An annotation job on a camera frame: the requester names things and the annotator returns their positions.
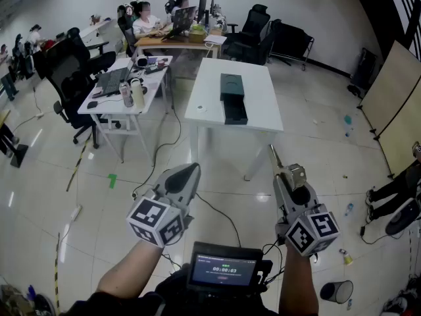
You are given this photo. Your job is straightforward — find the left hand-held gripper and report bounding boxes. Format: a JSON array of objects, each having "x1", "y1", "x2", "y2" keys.
[{"x1": 126, "y1": 162, "x2": 202, "y2": 249}]

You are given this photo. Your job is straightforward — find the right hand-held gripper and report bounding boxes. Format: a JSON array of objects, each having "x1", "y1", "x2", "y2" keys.
[{"x1": 268, "y1": 144, "x2": 340, "y2": 257}]

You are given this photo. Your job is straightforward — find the dark green drawer container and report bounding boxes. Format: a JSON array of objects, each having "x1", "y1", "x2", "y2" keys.
[{"x1": 219, "y1": 73, "x2": 249, "y2": 126}]

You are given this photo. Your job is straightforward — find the person's right forearm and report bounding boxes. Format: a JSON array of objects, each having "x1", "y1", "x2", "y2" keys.
[{"x1": 278, "y1": 242, "x2": 320, "y2": 316}]

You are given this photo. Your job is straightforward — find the person's left forearm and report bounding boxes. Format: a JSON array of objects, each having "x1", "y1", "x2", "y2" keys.
[{"x1": 96, "y1": 240, "x2": 166, "y2": 300}]

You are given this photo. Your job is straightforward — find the white table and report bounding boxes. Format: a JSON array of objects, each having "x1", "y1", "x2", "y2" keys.
[{"x1": 184, "y1": 57, "x2": 285, "y2": 182}]

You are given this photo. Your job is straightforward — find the blue plastic bottle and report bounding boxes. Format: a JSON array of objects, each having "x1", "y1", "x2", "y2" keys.
[{"x1": 343, "y1": 114, "x2": 355, "y2": 138}]

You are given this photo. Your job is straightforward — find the black chest-mounted monitor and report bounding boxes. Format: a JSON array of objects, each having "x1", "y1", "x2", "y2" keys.
[{"x1": 186, "y1": 241, "x2": 274, "y2": 293}]

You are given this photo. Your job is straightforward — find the person's black shirt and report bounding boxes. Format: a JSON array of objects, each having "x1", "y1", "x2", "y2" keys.
[{"x1": 67, "y1": 267, "x2": 280, "y2": 316}]

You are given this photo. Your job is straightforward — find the black office chair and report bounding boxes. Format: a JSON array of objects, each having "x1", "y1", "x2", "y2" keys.
[
  {"x1": 116, "y1": 3, "x2": 139, "y2": 58},
  {"x1": 44, "y1": 39, "x2": 101, "y2": 149},
  {"x1": 226, "y1": 3, "x2": 272, "y2": 51},
  {"x1": 66, "y1": 27, "x2": 116, "y2": 76},
  {"x1": 228, "y1": 28, "x2": 281, "y2": 66}
]

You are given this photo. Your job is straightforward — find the black folding cot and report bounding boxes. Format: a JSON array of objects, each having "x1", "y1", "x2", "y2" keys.
[{"x1": 268, "y1": 18, "x2": 315, "y2": 72}]

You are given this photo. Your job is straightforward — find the cream white bottle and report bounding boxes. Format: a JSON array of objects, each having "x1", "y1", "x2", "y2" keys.
[{"x1": 130, "y1": 77, "x2": 146, "y2": 110}]

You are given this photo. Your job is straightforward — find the black case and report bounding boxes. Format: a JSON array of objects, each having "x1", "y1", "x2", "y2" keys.
[{"x1": 349, "y1": 47, "x2": 379, "y2": 92}]

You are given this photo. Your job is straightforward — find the beige board panel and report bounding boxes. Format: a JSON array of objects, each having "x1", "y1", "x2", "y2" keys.
[{"x1": 357, "y1": 39, "x2": 421, "y2": 179}]

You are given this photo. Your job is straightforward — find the white paper stack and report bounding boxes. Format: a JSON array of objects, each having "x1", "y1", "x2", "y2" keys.
[{"x1": 203, "y1": 34, "x2": 228, "y2": 46}]

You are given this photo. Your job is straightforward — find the white desk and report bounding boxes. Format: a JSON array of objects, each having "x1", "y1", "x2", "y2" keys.
[{"x1": 77, "y1": 55, "x2": 174, "y2": 165}]

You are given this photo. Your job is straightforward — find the black mesh waste bin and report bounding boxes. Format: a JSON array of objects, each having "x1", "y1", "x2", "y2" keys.
[{"x1": 319, "y1": 279, "x2": 355, "y2": 305}]

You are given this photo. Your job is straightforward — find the grey open laptop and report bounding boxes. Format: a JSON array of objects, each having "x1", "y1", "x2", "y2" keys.
[{"x1": 94, "y1": 57, "x2": 138, "y2": 97}]

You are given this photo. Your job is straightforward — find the cardboard box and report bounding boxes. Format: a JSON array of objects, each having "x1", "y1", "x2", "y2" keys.
[{"x1": 187, "y1": 28, "x2": 207, "y2": 43}]

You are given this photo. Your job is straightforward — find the wooden desk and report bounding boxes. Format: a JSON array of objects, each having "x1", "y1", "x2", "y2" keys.
[{"x1": 134, "y1": 33, "x2": 228, "y2": 59}]

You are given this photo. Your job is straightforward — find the pile of bags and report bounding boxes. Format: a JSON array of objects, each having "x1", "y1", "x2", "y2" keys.
[{"x1": 0, "y1": 284, "x2": 57, "y2": 316}]

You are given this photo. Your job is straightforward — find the sticker-covered laptop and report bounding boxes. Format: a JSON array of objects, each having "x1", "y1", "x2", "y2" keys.
[{"x1": 161, "y1": 5, "x2": 198, "y2": 41}]

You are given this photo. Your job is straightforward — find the black power cable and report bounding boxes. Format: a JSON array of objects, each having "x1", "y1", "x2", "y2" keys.
[{"x1": 131, "y1": 77, "x2": 183, "y2": 200}]

